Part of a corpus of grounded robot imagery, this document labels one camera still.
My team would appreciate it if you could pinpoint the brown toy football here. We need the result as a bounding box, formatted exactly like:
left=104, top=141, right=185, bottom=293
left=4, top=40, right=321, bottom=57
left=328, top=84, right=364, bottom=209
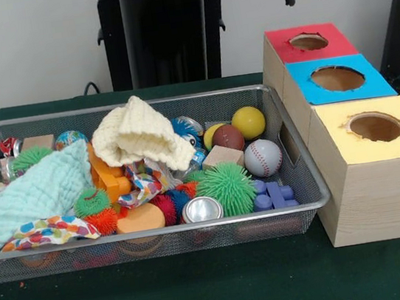
left=210, top=122, right=248, bottom=155

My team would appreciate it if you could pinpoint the yellow ball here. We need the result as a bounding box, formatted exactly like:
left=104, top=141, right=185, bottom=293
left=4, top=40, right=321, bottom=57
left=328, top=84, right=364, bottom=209
left=230, top=103, right=269, bottom=142

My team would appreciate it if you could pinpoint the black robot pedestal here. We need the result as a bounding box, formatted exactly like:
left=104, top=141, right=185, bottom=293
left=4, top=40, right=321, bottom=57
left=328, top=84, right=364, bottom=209
left=83, top=0, right=252, bottom=96

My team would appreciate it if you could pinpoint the colourful dotted cloth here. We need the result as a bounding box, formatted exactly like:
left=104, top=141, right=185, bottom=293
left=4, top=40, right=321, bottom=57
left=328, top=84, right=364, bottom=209
left=0, top=208, right=102, bottom=254

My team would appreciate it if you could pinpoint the wooden box with three holes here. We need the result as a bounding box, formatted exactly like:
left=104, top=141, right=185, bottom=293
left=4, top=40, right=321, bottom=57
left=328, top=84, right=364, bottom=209
left=256, top=11, right=400, bottom=255

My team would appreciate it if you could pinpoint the black cable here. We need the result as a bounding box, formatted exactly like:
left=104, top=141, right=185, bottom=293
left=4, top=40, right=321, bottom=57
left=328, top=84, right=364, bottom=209
left=81, top=80, right=100, bottom=97

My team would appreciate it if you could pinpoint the white toy baseball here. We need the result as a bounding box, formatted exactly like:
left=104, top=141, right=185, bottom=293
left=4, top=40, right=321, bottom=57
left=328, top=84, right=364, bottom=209
left=241, top=136, right=286, bottom=180

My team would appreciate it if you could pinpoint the pale wooden cube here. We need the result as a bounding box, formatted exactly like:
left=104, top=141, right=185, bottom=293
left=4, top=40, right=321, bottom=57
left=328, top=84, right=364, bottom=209
left=199, top=141, right=247, bottom=173

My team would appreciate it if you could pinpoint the cream waffle cloth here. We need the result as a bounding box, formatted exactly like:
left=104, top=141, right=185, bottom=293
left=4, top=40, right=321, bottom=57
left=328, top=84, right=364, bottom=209
left=85, top=87, right=199, bottom=183

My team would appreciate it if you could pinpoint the silver can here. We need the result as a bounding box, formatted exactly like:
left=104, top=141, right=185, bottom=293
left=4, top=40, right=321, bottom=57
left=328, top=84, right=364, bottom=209
left=179, top=194, right=225, bottom=225

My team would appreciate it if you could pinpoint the metal mesh bin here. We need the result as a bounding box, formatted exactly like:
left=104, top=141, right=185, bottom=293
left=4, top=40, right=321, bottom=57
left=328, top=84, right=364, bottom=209
left=0, top=76, right=337, bottom=285

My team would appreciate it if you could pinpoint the large green spiky ball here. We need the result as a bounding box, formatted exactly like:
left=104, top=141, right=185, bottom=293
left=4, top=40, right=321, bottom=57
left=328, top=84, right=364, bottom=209
left=190, top=157, right=261, bottom=221

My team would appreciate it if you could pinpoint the purple building block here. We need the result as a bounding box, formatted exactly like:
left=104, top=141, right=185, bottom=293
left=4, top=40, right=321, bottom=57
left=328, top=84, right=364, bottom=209
left=249, top=174, right=300, bottom=213

